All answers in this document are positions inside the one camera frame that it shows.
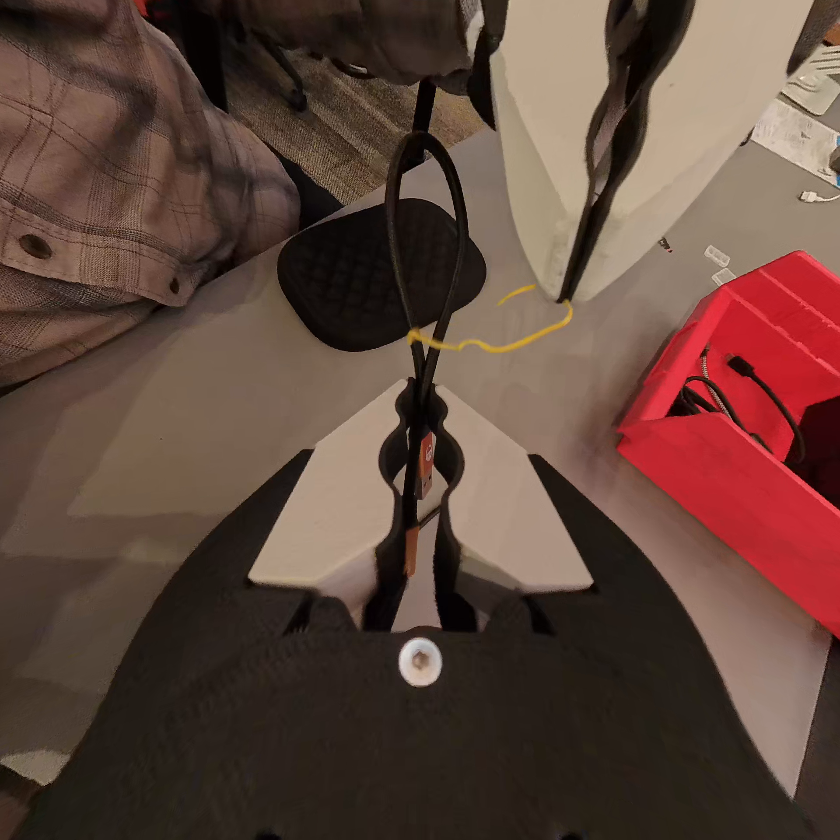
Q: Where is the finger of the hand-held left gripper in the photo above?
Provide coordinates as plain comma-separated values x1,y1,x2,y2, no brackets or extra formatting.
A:
489,0,631,304
564,0,815,304

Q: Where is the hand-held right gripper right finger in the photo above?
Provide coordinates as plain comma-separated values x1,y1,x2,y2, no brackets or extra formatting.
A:
427,384,595,632

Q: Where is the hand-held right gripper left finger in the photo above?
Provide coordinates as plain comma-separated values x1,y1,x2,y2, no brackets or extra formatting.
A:
248,377,421,632

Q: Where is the black cable with gold plugs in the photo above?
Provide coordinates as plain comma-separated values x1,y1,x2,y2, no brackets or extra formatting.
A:
384,130,472,580

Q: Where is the yellow twist tie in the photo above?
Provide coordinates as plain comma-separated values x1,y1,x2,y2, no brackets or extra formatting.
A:
407,283,573,355

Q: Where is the red storage bin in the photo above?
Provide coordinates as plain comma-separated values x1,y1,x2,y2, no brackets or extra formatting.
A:
616,249,840,641

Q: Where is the person's left forearm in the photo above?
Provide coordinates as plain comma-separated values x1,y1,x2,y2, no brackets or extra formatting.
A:
230,0,487,86

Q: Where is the black metal pole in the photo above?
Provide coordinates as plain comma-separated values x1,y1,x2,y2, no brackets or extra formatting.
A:
403,77,439,173

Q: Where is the black quilted pad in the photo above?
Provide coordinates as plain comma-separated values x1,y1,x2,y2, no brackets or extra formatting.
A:
277,197,488,352

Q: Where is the person's plaid shirt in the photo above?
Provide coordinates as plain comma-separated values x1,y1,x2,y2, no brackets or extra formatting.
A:
0,0,301,388

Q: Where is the bundle of black cables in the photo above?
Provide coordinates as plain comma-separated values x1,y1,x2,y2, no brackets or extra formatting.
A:
679,344,808,463

